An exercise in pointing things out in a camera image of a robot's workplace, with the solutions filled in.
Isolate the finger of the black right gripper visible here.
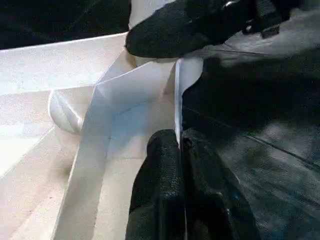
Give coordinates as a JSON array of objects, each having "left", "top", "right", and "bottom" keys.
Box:
[{"left": 124, "top": 0, "right": 249, "bottom": 60}]

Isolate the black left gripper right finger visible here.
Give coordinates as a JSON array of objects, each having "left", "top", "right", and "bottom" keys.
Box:
[{"left": 181, "top": 128, "right": 263, "bottom": 240}]

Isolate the white plastic table leg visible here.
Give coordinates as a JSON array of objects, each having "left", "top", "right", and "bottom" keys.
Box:
[{"left": 127, "top": 0, "right": 176, "bottom": 33}]

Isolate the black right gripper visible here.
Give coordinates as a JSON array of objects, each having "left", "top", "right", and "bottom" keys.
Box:
[{"left": 219, "top": 0, "right": 293, "bottom": 39}]

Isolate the white plastic table top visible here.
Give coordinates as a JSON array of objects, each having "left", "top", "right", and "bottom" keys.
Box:
[{"left": 0, "top": 31, "right": 205, "bottom": 240}]

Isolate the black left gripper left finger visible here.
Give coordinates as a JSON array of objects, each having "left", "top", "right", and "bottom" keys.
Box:
[{"left": 125, "top": 128, "right": 186, "bottom": 240}]

